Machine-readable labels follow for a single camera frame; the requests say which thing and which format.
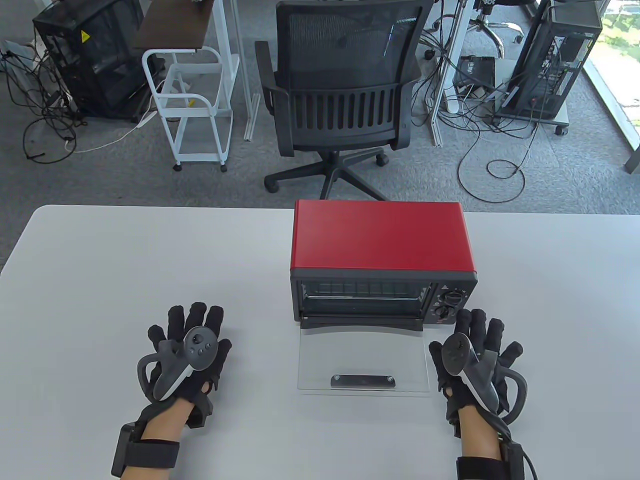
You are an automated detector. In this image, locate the person's right hand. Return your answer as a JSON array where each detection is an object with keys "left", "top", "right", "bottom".
[{"left": 428, "top": 308, "right": 529, "bottom": 440}]

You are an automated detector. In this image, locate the brown wooden desk top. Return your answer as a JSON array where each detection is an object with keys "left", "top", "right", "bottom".
[{"left": 131, "top": 0, "right": 216, "bottom": 51}]

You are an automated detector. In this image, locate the grey handheld tracking controller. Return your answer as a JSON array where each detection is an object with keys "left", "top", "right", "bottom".
[
  {"left": 441, "top": 333, "right": 529, "bottom": 426},
  {"left": 137, "top": 326, "right": 220, "bottom": 403}
]

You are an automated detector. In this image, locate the black open computer tower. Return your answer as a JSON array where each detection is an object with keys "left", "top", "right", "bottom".
[{"left": 504, "top": 0, "right": 604, "bottom": 120}]

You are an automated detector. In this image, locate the black power box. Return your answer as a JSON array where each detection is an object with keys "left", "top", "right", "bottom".
[{"left": 457, "top": 55, "right": 496, "bottom": 94}]

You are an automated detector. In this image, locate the white desk leg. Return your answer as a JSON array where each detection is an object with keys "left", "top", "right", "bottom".
[
  {"left": 212, "top": 0, "right": 262, "bottom": 143},
  {"left": 429, "top": 0, "right": 477, "bottom": 148}
]

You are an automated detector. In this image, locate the black mesh computer case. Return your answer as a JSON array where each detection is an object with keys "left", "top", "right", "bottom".
[{"left": 32, "top": 0, "right": 152, "bottom": 121}]

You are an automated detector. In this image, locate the person's left hand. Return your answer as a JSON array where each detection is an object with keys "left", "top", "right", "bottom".
[{"left": 139, "top": 301, "right": 234, "bottom": 430}]

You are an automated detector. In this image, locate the person's left forearm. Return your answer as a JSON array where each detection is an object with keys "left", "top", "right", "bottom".
[{"left": 121, "top": 400, "right": 197, "bottom": 480}]

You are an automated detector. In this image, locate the black floor cable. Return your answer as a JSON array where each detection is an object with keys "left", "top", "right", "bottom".
[
  {"left": 22, "top": 114, "right": 79, "bottom": 165},
  {"left": 457, "top": 119, "right": 542, "bottom": 204}
]

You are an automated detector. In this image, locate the glass oven door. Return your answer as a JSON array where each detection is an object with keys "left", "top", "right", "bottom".
[{"left": 297, "top": 317, "right": 432, "bottom": 398}]

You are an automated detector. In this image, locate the white floor cable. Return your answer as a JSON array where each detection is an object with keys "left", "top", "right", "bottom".
[{"left": 64, "top": 111, "right": 157, "bottom": 154}]

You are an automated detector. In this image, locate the red toaster oven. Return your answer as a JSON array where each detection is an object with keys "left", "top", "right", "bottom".
[{"left": 290, "top": 199, "right": 479, "bottom": 325}]

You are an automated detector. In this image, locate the grey wheeled tower stand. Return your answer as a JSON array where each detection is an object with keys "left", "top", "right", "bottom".
[{"left": 494, "top": 102, "right": 571, "bottom": 137}]

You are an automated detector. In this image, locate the chrome chair base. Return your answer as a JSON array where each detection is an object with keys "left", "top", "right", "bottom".
[{"left": 424, "top": 0, "right": 526, "bottom": 59}]

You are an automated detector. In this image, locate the black mesh office chair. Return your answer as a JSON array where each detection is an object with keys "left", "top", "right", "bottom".
[{"left": 254, "top": 0, "right": 435, "bottom": 201}]

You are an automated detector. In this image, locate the black oven door handle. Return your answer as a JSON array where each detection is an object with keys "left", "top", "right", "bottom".
[{"left": 329, "top": 373, "right": 397, "bottom": 391}]

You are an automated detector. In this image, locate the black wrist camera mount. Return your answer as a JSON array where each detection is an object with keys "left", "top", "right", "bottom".
[
  {"left": 110, "top": 422, "right": 181, "bottom": 479},
  {"left": 455, "top": 434, "right": 538, "bottom": 480}
]

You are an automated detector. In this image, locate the white rolling cart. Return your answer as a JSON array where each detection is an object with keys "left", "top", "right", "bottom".
[{"left": 141, "top": 46, "right": 235, "bottom": 173}]

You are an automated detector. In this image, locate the person's right forearm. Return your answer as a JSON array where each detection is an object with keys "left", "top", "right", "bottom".
[{"left": 459, "top": 405, "right": 503, "bottom": 458}]

